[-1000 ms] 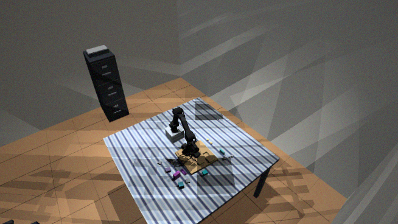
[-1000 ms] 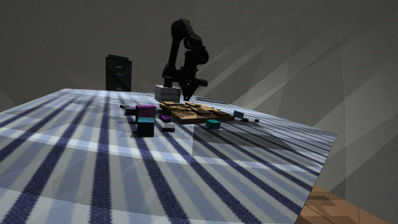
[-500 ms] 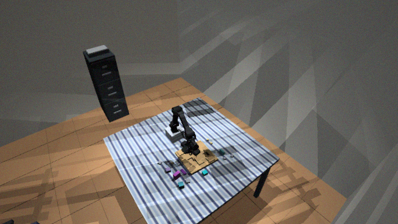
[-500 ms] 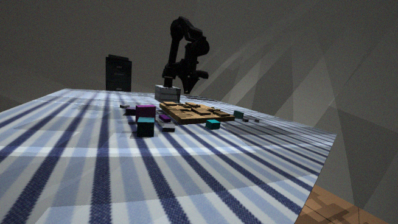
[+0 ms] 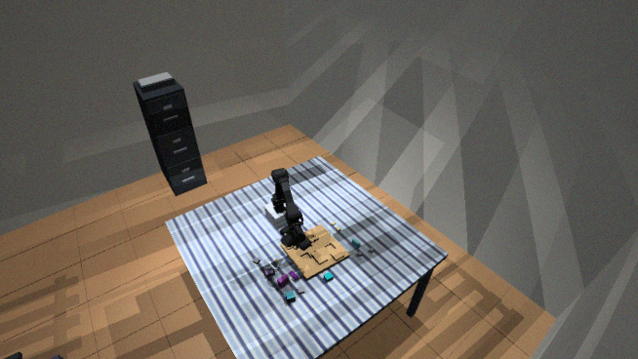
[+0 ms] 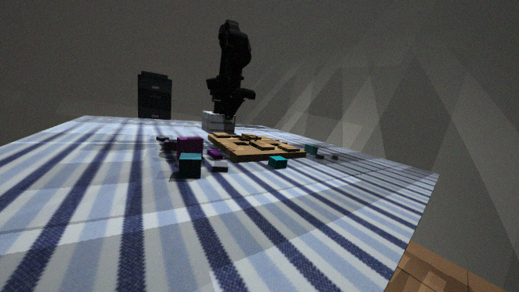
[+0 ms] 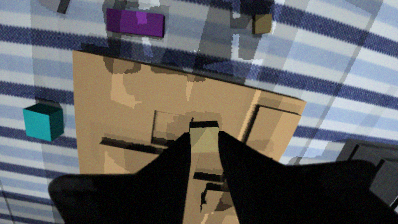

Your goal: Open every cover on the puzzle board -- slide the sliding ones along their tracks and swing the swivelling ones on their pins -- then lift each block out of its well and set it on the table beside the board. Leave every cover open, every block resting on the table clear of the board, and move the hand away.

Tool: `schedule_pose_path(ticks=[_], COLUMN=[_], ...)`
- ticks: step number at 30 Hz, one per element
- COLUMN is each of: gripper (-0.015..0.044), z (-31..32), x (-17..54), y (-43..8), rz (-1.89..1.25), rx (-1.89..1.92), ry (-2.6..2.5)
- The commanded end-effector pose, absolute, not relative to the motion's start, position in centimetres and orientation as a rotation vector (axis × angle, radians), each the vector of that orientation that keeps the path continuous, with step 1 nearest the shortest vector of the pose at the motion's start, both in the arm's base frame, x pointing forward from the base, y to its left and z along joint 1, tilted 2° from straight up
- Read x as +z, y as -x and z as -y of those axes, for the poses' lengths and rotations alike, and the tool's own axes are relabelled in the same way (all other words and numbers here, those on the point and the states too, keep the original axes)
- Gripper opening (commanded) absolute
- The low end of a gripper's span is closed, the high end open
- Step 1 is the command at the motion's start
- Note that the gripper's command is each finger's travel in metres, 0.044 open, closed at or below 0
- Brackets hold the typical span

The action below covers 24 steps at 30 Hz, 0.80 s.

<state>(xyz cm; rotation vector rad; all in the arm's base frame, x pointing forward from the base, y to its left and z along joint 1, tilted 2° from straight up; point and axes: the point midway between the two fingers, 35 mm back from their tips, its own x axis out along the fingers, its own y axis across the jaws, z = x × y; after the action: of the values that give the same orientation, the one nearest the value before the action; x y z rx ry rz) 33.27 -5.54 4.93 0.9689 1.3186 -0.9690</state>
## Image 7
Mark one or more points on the tan wooden puzzle board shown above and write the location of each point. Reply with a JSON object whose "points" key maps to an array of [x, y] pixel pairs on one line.
{"points": [[127, 112]]}

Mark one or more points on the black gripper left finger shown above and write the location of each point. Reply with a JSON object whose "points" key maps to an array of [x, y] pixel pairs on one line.
{"points": [[156, 193]]}

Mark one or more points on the teal cube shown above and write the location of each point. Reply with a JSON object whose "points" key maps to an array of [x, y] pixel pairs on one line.
{"points": [[43, 121]]}

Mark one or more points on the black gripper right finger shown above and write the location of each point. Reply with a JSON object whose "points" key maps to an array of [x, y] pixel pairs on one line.
{"points": [[262, 189]]}

